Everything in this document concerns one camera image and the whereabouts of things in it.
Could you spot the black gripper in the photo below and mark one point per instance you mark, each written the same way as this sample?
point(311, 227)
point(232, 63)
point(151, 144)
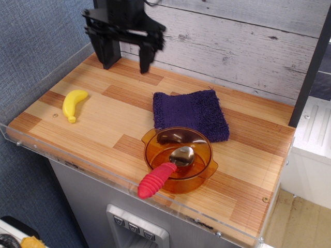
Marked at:
point(124, 21)

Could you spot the grey cabinet front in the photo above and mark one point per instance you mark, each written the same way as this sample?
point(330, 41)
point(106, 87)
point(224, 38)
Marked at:
point(88, 198)

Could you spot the purple folded towel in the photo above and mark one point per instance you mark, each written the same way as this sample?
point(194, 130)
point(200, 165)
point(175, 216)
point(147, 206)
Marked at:
point(199, 110)

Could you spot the white ridged side appliance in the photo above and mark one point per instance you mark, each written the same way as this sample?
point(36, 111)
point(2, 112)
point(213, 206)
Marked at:
point(307, 169)

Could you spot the clear acrylic table guard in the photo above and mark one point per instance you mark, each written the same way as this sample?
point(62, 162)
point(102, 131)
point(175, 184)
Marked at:
point(106, 139)

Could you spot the right dark vertical post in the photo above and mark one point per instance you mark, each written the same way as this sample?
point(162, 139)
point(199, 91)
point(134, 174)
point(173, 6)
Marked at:
point(315, 63)

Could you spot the silver dispenser panel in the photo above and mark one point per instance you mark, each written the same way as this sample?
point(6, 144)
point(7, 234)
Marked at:
point(129, 230)

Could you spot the red handled metal spoon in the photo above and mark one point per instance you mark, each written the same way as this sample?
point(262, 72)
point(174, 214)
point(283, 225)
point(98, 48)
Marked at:
point(155, 180)

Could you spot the orange transparent pot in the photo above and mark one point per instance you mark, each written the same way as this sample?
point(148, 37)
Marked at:
point(159, 144)

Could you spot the yellow tape piece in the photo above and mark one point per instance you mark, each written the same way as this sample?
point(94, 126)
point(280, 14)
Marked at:
point(32, 242)

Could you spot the yellow toy banana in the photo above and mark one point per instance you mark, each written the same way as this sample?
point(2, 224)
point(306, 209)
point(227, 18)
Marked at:
point(70, 102)

